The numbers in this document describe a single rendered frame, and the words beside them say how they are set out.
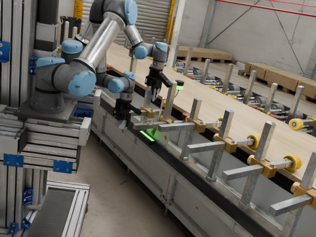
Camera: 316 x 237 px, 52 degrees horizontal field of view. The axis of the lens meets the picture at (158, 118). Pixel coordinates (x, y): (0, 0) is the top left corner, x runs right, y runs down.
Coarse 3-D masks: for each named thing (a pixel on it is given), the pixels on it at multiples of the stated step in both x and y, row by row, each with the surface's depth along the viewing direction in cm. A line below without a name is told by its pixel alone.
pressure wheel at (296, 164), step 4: (288, 156) 166; (292, 156) 164; (296, 156) 166; (292, 160) 164; (296, 160) 163; (300, 160) 165; (292, 164) 164; (296, 164) 163; (300, 164) 165; (288, 168) 166; (292, 168) 164; (296, 168) 164
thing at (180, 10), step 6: (180, 0) 344; (180, 6) 344; (180, 12) 346; (180, 18) 349; (174, 24) 354; (180, 24) 352; (174, 30) 354; (174, 36) 355; (174, 42) 357; (174, 48) 361; (168, 60) 366; (168, 66) 366
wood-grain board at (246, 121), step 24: (120, 48) 422; (120, 72) 302; (144, 72) 317; (168, 72) 337; (192, 96) 267; (216, 96) 281; (240, 120) 230; (264, 120) 241; (288, 144) 203; (312, 144) 211
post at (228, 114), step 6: (228, 114) 168; (222, 120) 172; (228, 120) 169; (222, 126) 172; (228, 126) 171; (222, 132) 172; (228, 132) 173; (216, 150) 177; (222, 150) 177; (216, 156) 177; (216, 162) 178; (210, 168) 181; (216, 168) 180; (210, 174) 181; (216, 174) 182
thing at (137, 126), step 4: (180, 120) 219; (184, 120) 220; (136, 124) 198; (140, 124) 200; (152, 124) 204; (156, 124) 205; (160, 124) 207; (164, 124) 209; (136, 128) 198; (140, 128) 199; (144, 128) 201; (148, 128) 203
